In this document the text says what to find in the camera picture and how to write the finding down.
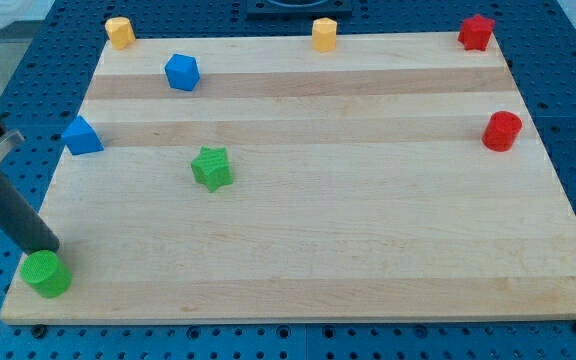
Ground yellow hexagon block center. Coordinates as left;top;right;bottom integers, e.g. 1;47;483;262
312;17;337;52

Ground wooden board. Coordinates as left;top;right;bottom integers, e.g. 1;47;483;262
0;32;576;325

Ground green star block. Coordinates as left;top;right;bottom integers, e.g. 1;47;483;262
191;146;233;192

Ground blue cube block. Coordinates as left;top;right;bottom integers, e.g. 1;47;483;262
164;54;200;91

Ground green cylinder block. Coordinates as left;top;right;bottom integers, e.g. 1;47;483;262
20;250;72;298

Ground blue triangular block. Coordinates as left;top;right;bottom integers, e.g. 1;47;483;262
61;116;104;155

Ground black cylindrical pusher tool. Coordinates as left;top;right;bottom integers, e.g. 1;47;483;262
0;121;60;254

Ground yellow hexagon block left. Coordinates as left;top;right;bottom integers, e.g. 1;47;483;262
104;17;136;50

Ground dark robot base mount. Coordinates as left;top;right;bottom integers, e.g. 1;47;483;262
243;0;353;18

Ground yellow hexagon block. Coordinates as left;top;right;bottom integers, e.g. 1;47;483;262
104;17;136;50
312;17;337;52

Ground red cylinder block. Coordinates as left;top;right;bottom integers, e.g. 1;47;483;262
481;111;523;152

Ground red star block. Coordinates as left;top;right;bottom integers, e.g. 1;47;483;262
457;14;495;51

